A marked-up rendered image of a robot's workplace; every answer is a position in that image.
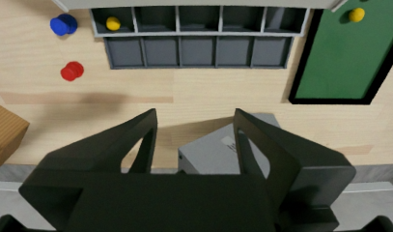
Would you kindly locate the blue plug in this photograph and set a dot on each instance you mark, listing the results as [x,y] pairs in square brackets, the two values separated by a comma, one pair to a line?
[63,24]

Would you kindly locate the yellow ball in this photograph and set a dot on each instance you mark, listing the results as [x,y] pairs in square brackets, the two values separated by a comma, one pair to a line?
[113,23]
[357,14]

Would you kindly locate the red plug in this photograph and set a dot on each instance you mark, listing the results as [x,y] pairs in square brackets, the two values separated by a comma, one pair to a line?
[72,70]

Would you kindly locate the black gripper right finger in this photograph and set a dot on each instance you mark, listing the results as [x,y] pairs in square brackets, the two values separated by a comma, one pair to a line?
[302,173]

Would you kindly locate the brown cardboard box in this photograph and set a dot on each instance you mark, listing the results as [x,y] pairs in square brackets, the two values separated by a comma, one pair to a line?
[12,131]

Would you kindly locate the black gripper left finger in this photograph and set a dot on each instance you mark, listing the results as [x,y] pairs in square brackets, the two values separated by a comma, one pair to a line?
[104,151]

